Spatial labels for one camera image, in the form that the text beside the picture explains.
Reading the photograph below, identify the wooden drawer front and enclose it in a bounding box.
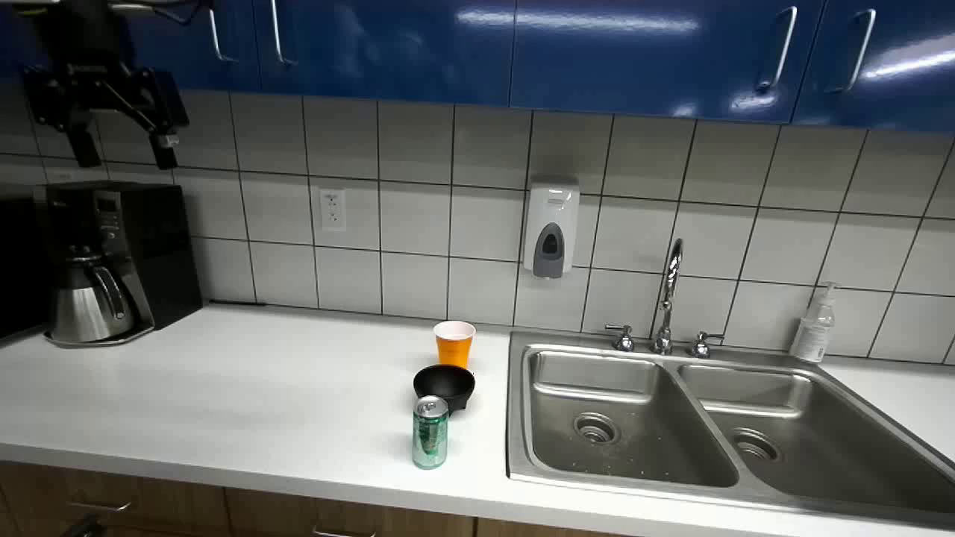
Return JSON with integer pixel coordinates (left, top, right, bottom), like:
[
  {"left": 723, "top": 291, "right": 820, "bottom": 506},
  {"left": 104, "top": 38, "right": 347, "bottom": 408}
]
[
  {"left": 0, "top": 458, "right": 232, "bottom": 537},
  {"left": 223, "top": 482, "right": 478, "bottom": 537}
]

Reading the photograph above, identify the black bowl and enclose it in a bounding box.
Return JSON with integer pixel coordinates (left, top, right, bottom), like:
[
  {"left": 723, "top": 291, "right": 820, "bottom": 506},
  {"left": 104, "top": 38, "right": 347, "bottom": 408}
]
[{"left": 411, "top": 361, "right": 480, "bottom": 417}]

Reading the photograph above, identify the black microwave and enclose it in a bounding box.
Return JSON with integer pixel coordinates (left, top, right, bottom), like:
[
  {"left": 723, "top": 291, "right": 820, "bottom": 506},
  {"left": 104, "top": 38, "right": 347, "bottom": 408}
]
[{"left": 0, "top": 191, "right": 53, "bottom": 350}]

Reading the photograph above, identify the blue cabinet door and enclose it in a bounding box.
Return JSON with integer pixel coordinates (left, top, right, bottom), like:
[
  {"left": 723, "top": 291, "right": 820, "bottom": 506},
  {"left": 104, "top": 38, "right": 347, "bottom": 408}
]
[
  {"left": 790, "top": 0, "right": 955, "bottom": 136},
  {"left": 509, "top": 0, "right": 830, "bottom": 129},
  {"left": 242, "top": 0, "right": 518, "bottom": 111},
  {"left": 0, "top": 0, "right": 250, "bottom": 99}
]

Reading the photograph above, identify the silver cabinet door handle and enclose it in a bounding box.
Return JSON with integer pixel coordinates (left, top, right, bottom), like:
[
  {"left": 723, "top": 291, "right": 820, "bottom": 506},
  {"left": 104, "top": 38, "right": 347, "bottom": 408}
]
[
  {"left": 833, "top": 6, "right": 880, "bottom": 99},
  {"left": 753, "top": 3, "right": 802, "bottom": 99},
  {"left": 265, "top": 0, "right": 299, "bottom": 69},
  {"left": 202, "top": 3, "right": 238, "bottom": 69}
]

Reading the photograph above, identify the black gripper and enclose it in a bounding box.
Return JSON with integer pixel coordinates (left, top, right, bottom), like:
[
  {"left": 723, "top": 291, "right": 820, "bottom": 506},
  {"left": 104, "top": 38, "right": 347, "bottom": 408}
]
[{"left": 22, "top": 57, "right": 192, "bottom": 173}]

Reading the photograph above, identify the white wall outlet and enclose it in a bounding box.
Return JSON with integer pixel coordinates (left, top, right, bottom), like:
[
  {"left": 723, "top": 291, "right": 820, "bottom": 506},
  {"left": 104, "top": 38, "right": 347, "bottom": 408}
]
[{"left": 317, "top": 188, "right": 353, "bottom": 238}]

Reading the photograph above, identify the white wall soap dispenser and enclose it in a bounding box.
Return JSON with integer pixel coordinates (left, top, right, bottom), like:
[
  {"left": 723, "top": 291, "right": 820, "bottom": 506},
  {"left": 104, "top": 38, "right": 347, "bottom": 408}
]
[{"left": 521, "top": 178, "right": 581, "bottom": 281}]

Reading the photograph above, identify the wooden under-sink panel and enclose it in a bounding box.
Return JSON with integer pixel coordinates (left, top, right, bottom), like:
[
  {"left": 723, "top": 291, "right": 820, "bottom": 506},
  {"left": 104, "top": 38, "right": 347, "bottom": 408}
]
[{"left": 474, "top": 517, "right": 623, "bottom": 537}]

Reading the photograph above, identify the stainless steel double sink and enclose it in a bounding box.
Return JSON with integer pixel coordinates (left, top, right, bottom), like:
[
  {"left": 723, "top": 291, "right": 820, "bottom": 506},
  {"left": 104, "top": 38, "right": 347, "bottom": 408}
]
[{"left": 503, "top": 330, "right": 955, "bottom": 531}]

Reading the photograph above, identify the stainless steel coffee carafe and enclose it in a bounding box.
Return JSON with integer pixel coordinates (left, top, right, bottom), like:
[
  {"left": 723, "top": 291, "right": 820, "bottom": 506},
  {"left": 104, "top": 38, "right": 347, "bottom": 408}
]
[{"left": 44, "top": 248, "right": 139, "bottom": 350}]

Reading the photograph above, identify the orange paper cup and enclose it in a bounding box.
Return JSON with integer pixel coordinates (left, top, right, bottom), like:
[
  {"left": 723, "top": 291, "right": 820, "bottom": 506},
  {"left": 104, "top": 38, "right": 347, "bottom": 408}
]
[{"left": 430, "top": 315, "right": 480, "bottom": 369}]

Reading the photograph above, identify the chrome faucet handle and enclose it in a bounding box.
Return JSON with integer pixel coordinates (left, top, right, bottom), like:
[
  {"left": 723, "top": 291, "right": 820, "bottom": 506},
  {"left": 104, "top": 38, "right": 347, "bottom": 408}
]
[
  {"left": 686, "top": 329, "right": 726, "bottom": 361},
  {"left": 605, "top": 323, "right": 638, "bottom": 355}
]

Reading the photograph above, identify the chrome sink faucet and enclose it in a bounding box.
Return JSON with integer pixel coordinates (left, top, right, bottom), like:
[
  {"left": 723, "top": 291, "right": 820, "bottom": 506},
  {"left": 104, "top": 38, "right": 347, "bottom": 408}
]
[{"left": 648, "top": 236, "right": 686, "bottom": 358}]

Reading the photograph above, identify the black coffee maker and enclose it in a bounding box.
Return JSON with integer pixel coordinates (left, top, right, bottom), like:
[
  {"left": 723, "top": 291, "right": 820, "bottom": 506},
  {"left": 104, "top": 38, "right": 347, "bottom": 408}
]
[{"left": 38, "top": 178, "right": 207, "bottom": 352}]

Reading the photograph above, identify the silver drawer handle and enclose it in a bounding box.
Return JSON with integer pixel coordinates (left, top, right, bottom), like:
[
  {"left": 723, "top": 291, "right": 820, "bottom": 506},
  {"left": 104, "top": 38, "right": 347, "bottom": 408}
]
[
  {"left": 307, "top": 523, "right": 383, "bottom": 537},
  {"left": 59, "top": 491, "right": 138, "bottom": 518}
]

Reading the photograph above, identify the green soda can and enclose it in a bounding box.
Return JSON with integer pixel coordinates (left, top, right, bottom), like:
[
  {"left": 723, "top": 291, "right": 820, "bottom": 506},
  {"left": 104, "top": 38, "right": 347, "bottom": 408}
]
[{"left": 408, "top": 391, "right": 454, "bottom": 470}]

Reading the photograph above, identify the clear soap bottle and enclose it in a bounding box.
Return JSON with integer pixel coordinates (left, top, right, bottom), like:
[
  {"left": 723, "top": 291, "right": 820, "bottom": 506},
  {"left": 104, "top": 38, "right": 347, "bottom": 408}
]
[{"left": 787, "top": 282, "right": 839, "bottom": 366}]

